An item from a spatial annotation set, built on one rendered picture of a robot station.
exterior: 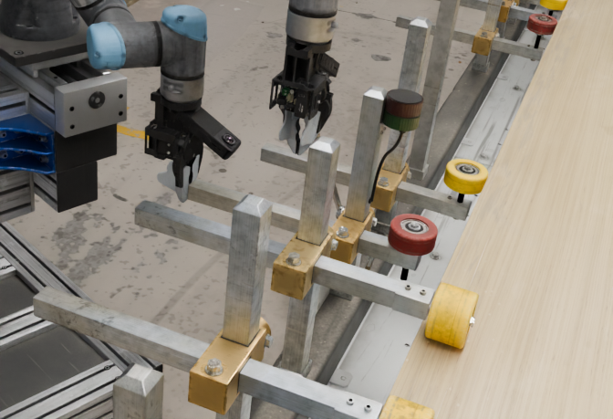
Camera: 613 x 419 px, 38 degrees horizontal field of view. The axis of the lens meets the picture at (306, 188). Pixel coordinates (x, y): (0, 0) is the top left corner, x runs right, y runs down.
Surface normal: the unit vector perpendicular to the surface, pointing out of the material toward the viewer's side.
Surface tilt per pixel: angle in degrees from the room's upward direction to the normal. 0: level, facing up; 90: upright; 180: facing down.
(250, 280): 90
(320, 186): 90
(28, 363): 0
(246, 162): 0
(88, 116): 90
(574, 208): 0
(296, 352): 90
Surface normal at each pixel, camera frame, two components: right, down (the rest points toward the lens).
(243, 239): -0.36, 0.44
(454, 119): 0.11, -0.85
